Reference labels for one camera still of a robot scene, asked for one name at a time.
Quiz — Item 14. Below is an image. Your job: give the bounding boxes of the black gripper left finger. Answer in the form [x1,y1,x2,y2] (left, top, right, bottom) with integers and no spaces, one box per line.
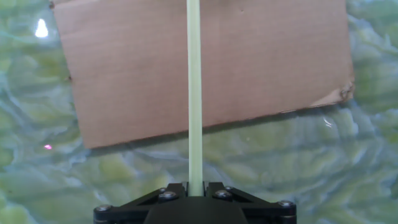
[93,182,189,224]

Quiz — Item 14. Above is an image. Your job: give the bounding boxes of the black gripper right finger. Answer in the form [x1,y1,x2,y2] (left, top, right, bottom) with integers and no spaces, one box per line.
[203,182,297,224]

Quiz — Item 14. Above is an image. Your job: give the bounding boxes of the brown cardboard sheet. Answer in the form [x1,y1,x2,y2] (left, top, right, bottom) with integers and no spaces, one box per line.
[49,0,356,149]

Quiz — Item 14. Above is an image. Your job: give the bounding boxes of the green marble pattern mat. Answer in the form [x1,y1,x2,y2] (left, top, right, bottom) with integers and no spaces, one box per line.
[0,0,398,224]

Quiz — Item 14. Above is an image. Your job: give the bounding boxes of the pale green flyswatter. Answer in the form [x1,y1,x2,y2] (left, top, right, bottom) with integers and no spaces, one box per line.
[186,0,205,197]

